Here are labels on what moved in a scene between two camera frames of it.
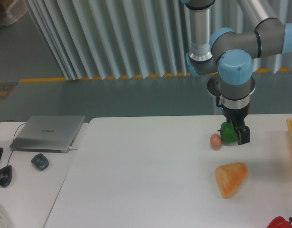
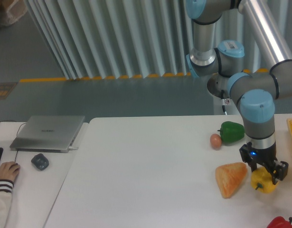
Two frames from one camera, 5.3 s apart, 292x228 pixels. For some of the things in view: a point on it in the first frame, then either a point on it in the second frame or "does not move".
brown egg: [215, 141] does not move
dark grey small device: [40, 161] does not move
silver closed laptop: [48, 134] does not move
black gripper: [236, 116] → [267, 157]
